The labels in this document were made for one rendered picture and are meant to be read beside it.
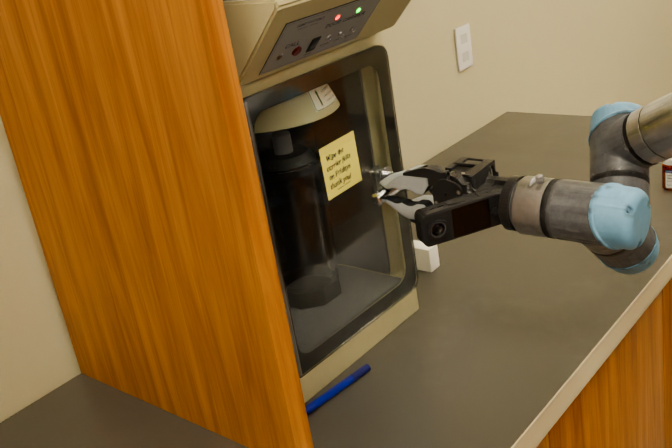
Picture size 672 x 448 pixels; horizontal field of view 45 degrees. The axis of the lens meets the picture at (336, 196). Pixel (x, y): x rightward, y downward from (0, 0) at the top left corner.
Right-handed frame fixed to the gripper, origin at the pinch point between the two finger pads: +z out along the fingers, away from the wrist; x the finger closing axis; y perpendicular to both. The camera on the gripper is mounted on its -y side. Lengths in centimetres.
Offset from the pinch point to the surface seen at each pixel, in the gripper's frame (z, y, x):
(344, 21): -1.4, -4.1, 25.6
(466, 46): 48, 101, -7
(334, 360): 5.4, -11.6, -22.6
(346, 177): 4.1, -3.1, 3.2
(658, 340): -22, 43, -45
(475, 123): 48, 102, -29
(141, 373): 27.1, -29.8, -19.5
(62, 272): 41, -29, -6
